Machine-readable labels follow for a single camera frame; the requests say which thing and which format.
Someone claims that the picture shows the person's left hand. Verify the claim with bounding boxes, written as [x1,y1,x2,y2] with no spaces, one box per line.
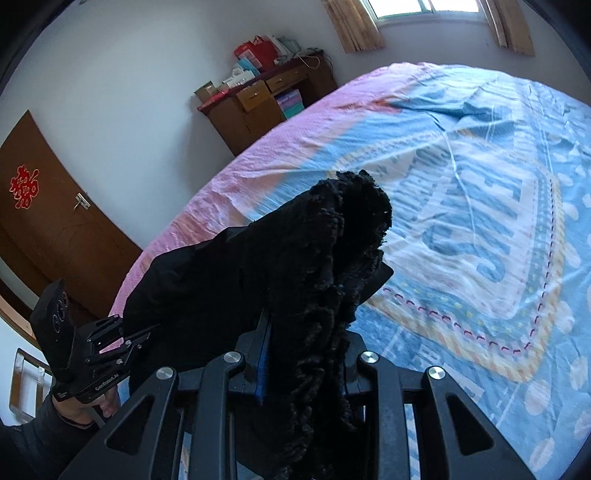
[52,388,122,426]

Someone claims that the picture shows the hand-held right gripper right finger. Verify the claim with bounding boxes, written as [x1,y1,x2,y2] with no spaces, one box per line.
[342,330,536,480]

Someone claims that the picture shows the white paper bag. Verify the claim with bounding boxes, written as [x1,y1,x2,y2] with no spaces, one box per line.
[270,36,303,59]

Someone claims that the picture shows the beige patterned curtain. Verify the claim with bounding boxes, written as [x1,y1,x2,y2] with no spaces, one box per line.
[482,0,536,58]
[321,0,386,54]

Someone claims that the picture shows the red gift bag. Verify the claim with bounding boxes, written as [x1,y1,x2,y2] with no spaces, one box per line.
[233,37,278,70]

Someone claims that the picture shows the black pants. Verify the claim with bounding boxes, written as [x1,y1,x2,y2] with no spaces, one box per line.
[108,170,395,480]

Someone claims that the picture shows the wooden desk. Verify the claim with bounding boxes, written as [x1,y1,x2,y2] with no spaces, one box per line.
[194,51,339,158]

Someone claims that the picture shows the stack of pastel boxes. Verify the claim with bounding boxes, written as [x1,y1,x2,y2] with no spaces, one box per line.
[274,89,305,116]

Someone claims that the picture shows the brown wooden door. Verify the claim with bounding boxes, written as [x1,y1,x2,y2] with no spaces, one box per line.
[0,110,144,324]

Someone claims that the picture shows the bed with light blue sheet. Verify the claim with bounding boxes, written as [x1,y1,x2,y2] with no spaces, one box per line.
[108,60,591,480]

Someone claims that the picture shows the window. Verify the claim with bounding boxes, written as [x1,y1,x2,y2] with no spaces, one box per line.
[365,0,490,21]

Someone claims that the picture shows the red paper door decoration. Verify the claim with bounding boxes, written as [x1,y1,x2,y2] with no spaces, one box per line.
[8,165,41,209]

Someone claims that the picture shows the white box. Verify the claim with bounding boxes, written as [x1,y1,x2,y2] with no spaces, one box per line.
[222,69,252,89]

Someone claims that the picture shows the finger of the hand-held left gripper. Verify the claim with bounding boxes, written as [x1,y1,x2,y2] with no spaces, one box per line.
[85,315,125,354]
[95,324,161,367]

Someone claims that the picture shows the brown framed chair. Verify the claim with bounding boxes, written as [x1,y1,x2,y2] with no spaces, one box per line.
[8,348,51,423]

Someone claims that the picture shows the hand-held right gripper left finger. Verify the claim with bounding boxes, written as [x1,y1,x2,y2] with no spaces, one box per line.
[60,308,273,480]

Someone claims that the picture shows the person's left forearm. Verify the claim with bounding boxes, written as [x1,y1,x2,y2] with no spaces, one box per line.
[0,397,100,480]

